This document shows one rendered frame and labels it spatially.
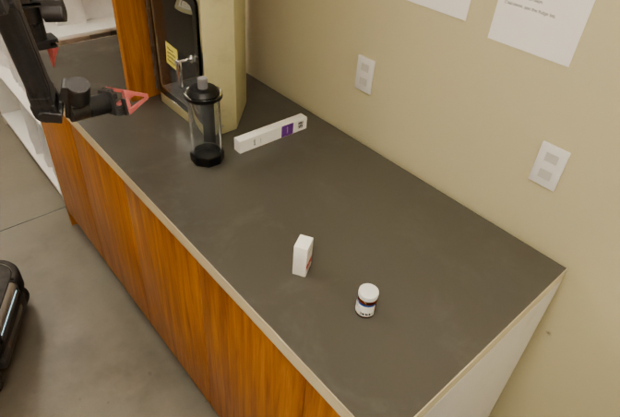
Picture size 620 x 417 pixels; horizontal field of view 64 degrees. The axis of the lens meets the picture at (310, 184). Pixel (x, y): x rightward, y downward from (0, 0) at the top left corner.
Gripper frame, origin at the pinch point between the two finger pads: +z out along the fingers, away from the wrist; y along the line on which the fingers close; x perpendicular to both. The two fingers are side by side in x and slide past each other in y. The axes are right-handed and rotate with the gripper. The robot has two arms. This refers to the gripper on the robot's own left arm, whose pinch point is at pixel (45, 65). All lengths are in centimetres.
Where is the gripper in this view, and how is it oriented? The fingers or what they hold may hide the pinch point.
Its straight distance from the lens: 187.8
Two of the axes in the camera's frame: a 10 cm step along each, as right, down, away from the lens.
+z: -0.5, 8.0, 6.0
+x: -6.6, -4.8, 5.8
